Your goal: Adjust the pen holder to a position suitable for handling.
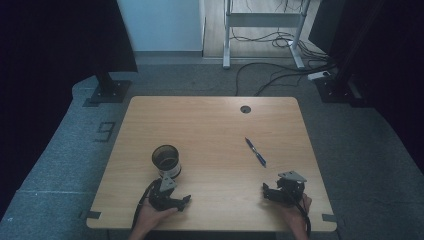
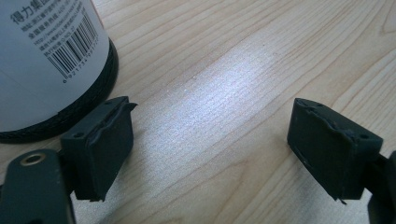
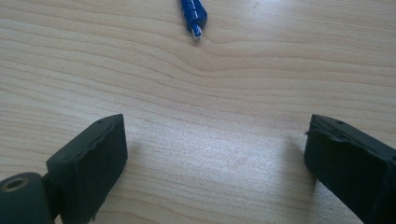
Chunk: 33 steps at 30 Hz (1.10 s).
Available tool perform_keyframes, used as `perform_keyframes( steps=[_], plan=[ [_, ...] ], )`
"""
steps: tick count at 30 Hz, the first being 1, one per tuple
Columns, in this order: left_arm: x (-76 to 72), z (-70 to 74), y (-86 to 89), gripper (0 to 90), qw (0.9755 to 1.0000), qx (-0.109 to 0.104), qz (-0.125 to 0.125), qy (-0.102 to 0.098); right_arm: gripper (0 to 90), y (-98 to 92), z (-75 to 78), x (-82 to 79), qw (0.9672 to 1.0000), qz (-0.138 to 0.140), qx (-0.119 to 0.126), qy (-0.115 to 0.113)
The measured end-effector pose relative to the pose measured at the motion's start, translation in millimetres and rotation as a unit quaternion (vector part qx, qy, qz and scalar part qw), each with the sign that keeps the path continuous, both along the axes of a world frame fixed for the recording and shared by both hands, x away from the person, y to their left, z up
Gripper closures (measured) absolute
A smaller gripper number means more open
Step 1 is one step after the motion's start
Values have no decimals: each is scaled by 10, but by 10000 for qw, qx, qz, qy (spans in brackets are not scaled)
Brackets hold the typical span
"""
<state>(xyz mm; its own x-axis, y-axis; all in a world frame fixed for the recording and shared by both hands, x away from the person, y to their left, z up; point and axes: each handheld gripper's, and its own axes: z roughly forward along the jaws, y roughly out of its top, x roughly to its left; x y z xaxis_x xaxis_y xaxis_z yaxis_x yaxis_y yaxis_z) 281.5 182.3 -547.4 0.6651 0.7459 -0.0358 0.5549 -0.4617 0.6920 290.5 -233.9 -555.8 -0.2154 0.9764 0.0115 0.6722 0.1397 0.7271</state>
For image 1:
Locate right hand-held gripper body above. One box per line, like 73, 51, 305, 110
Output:
275, 170, 308, 208

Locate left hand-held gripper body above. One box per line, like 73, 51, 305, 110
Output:
147, 175, 181, 212

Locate round metal tin can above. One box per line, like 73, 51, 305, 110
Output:
151, 144, 182, 180

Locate blue pen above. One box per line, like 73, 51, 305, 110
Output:
244, 136, 268, 169

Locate person's left hand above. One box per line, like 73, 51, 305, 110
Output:
134, 199, 180, 232

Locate person's right hand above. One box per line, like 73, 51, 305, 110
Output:
277, 193, 313, 232

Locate white power strip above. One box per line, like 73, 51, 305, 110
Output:
306, 70, 332, 82

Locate dark curtain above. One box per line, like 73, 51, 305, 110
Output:
308, 0, 424, 174
0, 0, 139, 221

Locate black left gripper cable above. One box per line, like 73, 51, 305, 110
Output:
131, 179, 162, 231

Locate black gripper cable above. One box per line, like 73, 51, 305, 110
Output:
131, 179, 162, 231
281, 186, 312, 238

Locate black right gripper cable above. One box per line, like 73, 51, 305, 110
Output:
281, 186, 312, 238

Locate black stand with base plate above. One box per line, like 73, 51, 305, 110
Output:
314, 43, 361, 105
88, 71, 133, 105

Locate black floor cables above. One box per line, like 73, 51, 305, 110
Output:
231, 0, 338, 98

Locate white metal desk frame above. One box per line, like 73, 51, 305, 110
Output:
222, 0, 313, 70

